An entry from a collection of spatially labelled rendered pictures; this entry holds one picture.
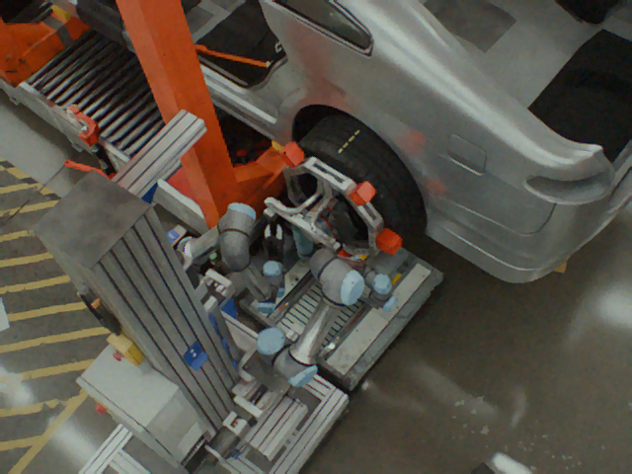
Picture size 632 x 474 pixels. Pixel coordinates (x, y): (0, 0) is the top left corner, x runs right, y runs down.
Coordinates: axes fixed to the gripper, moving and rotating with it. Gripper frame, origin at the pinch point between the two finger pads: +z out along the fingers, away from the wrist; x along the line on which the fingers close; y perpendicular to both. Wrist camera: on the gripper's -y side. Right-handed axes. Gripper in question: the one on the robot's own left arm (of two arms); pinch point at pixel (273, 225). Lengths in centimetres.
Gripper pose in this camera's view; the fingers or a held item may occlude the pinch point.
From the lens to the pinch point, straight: 339.2
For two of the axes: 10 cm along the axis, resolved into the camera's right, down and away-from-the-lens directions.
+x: 9.9, -1.1, -0.5
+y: 1.0, 5.4, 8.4
